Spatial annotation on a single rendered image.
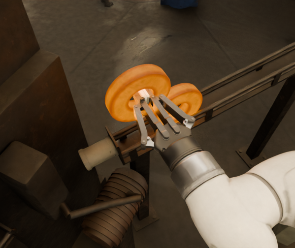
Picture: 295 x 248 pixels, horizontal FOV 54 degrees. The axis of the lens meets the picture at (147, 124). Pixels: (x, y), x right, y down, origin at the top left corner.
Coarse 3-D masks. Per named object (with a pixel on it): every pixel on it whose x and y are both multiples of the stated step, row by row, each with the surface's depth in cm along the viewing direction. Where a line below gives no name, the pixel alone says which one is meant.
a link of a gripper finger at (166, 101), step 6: (162, 96) 62; (168, 102) 61; (168, 108) 62; (174, 108) 61; (174, 114) 61; (180, 114) 60; (186, 114) 60; (180, 120) 61; (192, 120) 59; (192, 126) 61
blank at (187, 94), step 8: (176, 88) 72; (184, 88) 72; (192, 88) 73; (168, 96) 71; (176, 96) 71; (184, 96) 73; (192, 96) 75; (200, 96) 77; (176, 104) 74; (184, 104) 80; (192, 104) 78; (200, 104) 80; (192, 112) 81; (160, 120) 76; (176, 120) 80
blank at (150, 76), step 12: (132, 72) 59; (144, 72) 59; (156, 72) 61; (120, 84) 59; (132, 84) 59; (144, 84) 61; (156, 84) 64; (168, 84) 66; (108, 96) 62; (120, 96) 61; (108, 108) 63; (120, 108) 64; (132, 108) 67; (120, 120) 68; (132, 120) 70
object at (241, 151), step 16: (288, 80) 106; (288, 96) 109; (272, 112) 120; (272, 128) 127; (256, 144) 140; (144, 160) 87; (256, 160) 149; (144, 176) 96; (144, 208) 121; (144, 224) 130
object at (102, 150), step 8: (96, 144) 74; (104, 144) 74; (112, 144) 74; (80, 152) 73; (88, 152) 73; (96, 152) 73; (104, 152) 73; (112, 152) 74; (88, 160) 72; (96, 160) 73; (104, 160) 75; (88, 168) 73
